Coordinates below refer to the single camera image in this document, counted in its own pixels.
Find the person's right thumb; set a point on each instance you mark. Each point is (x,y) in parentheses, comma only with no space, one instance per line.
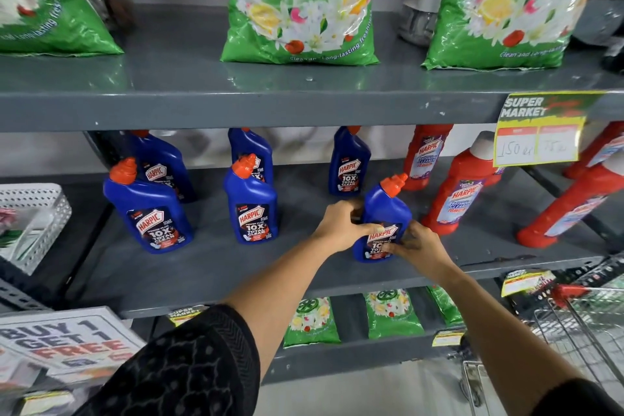
(395,248)

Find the person's black sleeve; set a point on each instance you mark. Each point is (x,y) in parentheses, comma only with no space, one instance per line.
(580,401)
(195,367)

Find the person's black left sleeve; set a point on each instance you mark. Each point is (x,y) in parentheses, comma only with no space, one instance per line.
(195,367)

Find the person's left forearm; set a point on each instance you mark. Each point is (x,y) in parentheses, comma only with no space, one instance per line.
(282,294)

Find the yellow shelf price tag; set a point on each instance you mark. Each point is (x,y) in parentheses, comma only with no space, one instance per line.
(526,281)
(448,338)
(46,403)
(185,315)

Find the small green detergent packet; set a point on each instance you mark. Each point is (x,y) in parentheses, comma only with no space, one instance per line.
(446,306)
(392,315)
(312,323)

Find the blue toilet cleaner bottle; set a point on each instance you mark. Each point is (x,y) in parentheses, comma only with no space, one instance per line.
(163,164)
(151,216)
(348,167)
(251,211)
(251,142)
(385,208)

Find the white perforated basket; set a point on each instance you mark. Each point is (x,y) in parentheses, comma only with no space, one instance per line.
(46,230)

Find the person's left hand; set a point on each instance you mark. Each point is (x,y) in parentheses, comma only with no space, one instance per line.
(336,228)

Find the person's black right sleeve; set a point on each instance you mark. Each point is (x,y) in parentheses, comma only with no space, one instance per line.
(580,401)

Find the person's right hand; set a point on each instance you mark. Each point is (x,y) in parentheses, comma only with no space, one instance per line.
(424,252)

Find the person's right forearm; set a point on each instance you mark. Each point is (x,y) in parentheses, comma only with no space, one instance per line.
(497,333)

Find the grey metal shelf rack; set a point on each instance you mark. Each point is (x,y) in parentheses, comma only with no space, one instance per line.
(195,103)

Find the colourful small packet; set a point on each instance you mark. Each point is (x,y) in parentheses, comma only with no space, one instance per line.
(7,225)

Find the large green detergent bag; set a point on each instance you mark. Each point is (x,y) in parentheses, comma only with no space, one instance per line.
(302,11)
(512,11)
(44,16)

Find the large yellow price tag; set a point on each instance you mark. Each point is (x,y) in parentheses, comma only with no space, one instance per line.
(541,133)

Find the red toilet cleaner bottle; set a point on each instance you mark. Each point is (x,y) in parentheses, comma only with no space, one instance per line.
(425,157)
(570,208)
(460,191)
(597,150)

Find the person's left thumb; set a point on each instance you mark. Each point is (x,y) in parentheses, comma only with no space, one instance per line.
(369,231)

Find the white offer sign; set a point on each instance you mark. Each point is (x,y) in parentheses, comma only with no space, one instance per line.
(68,340)

